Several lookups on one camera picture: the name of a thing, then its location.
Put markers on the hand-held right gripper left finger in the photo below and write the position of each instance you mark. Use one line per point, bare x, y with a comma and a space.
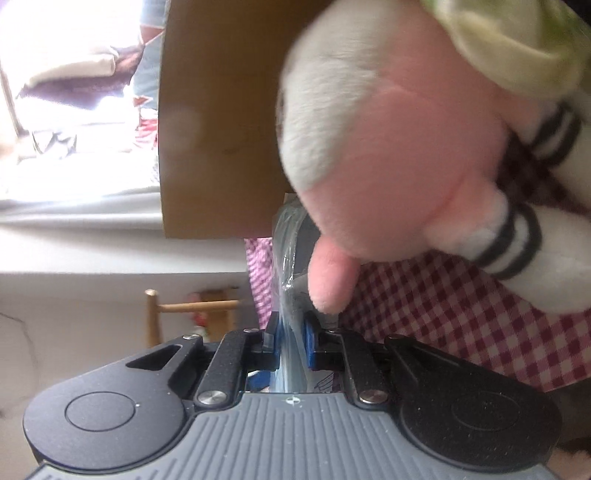
274, 341

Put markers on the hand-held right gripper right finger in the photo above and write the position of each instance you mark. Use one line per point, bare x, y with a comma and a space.
310, 346

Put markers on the clear plastic packet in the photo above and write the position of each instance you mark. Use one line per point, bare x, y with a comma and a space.
288, 258

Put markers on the white pink plush doll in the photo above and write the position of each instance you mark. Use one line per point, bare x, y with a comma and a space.
406, 138

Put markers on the brown cardboard box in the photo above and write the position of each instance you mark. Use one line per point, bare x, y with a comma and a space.
221, 115

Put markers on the wooden chair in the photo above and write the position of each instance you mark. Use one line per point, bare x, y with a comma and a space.
184, 305

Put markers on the pink checked bed sheet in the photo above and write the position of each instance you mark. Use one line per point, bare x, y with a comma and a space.
438, 323

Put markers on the light grey sheet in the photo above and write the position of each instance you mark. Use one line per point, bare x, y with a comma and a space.
78, 210

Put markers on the red clothes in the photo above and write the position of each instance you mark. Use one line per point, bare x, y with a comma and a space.
147, 124

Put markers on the dark hanging garment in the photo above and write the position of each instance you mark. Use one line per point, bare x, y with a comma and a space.
53, 143

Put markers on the dark maroon cloth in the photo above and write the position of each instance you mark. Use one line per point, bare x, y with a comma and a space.
92, 92

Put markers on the blue patterned quilt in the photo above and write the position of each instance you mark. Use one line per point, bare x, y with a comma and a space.
150, 55

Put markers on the beige folded cloth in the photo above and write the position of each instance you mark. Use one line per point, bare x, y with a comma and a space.
69, 69

